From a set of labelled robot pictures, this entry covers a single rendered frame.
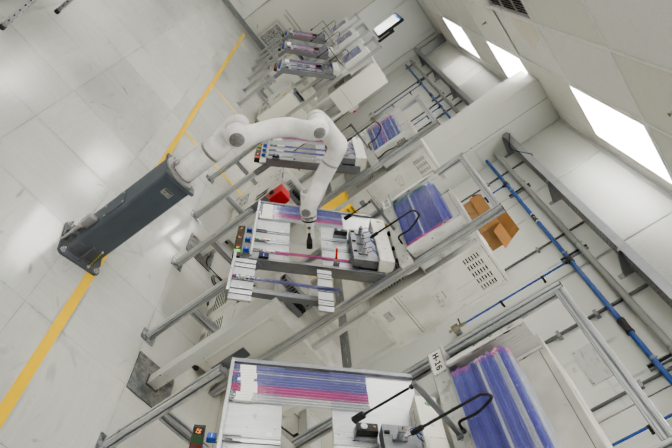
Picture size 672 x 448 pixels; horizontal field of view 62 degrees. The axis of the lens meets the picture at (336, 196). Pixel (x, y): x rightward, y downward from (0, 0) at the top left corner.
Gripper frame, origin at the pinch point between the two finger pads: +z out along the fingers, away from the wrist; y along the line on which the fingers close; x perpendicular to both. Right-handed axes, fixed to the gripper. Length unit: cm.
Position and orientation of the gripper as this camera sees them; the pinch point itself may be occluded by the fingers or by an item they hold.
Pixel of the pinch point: (309, 244)
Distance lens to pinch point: 309.7
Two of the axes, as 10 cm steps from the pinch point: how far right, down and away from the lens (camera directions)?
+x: -10.0, 0.2, -0.5
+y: -0.5, -4.1, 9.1
